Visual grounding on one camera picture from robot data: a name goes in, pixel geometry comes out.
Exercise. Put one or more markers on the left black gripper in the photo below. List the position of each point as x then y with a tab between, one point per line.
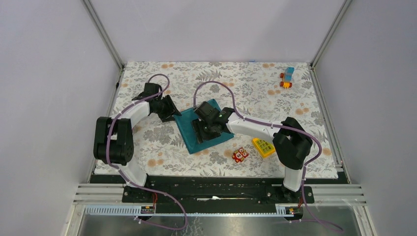
170	109

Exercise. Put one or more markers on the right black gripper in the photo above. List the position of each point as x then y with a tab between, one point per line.
197	125

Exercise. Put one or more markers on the teal cloth napkin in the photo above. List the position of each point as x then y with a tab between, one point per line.
188	135

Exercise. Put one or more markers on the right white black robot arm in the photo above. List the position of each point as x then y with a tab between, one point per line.
292	144

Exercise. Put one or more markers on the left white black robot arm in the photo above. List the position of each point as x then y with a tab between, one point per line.
113	141

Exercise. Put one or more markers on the floral patterned table mat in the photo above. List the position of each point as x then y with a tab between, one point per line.
252	87

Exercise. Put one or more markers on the red owl toy block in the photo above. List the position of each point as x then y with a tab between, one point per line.
239	155

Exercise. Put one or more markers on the yellow green toy brick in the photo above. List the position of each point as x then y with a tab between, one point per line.
264	148

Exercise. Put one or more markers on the blue orange toy car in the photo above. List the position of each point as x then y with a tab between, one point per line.
287	78

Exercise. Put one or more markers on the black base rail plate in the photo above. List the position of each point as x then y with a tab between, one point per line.
212	194

